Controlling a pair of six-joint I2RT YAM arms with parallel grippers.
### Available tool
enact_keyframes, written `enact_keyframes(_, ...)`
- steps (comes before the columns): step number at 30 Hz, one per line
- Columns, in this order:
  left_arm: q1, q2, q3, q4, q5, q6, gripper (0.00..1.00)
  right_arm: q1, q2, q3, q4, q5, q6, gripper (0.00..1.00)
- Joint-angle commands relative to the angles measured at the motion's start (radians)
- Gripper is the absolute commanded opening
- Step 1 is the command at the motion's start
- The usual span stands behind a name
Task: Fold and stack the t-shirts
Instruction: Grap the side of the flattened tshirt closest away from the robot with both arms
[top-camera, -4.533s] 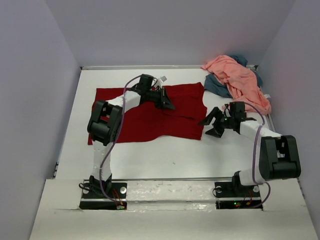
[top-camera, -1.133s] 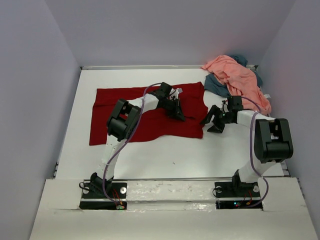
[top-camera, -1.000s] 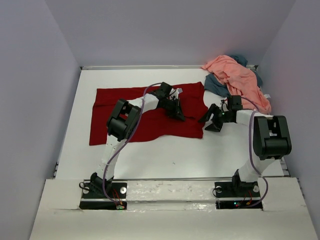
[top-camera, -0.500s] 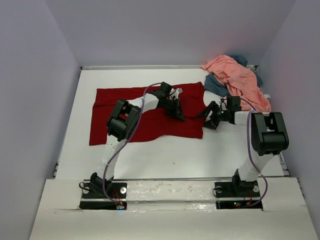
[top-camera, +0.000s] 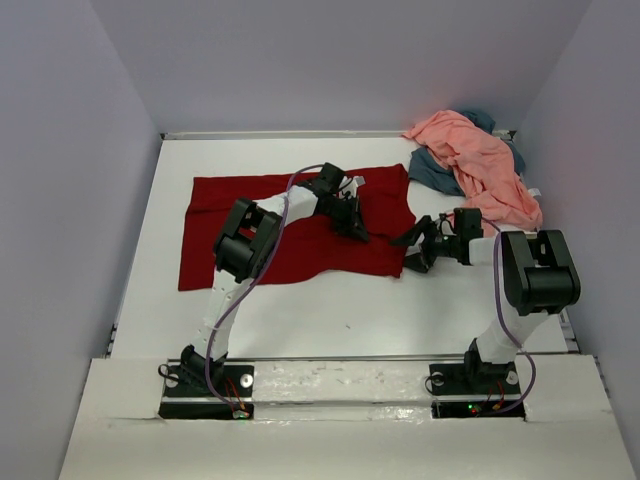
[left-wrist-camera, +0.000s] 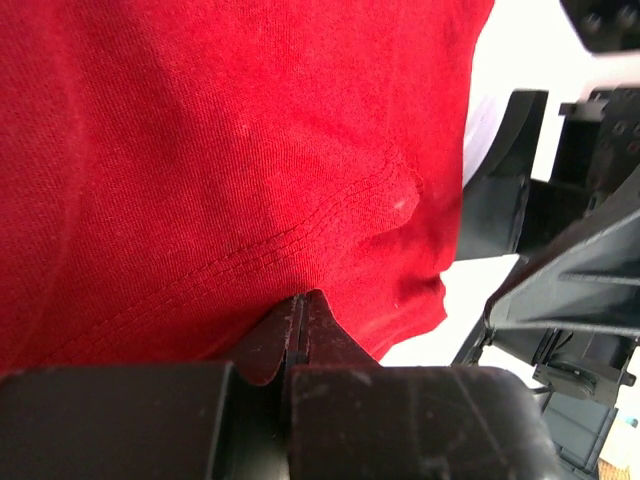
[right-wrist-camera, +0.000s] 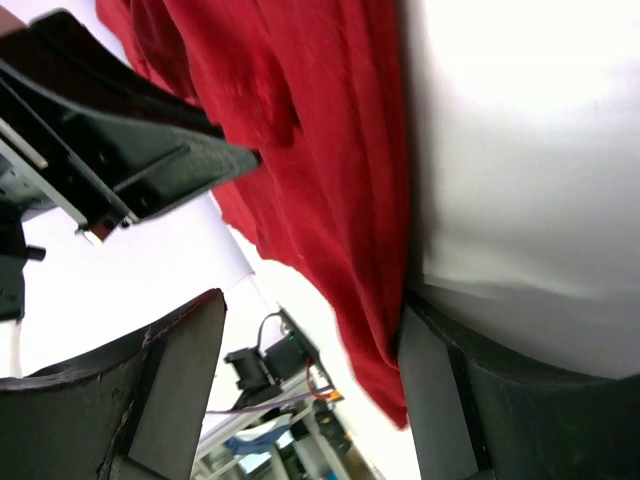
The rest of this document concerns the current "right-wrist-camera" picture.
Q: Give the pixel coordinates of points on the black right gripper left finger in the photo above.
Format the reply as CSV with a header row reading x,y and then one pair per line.
x,y
130,409

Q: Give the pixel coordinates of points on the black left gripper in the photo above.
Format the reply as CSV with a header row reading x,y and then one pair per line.
x,y
12,260

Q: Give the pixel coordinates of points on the red t shirt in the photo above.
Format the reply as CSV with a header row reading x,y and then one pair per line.
x,y
315,88

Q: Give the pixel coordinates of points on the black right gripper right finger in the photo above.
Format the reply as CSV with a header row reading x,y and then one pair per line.
x,y
480,410

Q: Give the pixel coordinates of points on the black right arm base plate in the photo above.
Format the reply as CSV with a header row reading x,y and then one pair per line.
x,y
263,371

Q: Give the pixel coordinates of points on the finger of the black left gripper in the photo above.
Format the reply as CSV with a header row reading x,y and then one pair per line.
x,y
82,132

